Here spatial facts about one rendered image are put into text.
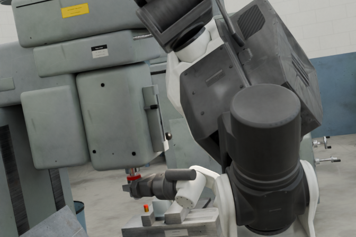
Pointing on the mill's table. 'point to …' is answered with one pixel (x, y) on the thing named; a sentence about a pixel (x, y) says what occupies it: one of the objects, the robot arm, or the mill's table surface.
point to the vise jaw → (176, 213)
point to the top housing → (75, 11)
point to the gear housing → (95, 52)
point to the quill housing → (116, 116)
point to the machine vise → (153, 230)
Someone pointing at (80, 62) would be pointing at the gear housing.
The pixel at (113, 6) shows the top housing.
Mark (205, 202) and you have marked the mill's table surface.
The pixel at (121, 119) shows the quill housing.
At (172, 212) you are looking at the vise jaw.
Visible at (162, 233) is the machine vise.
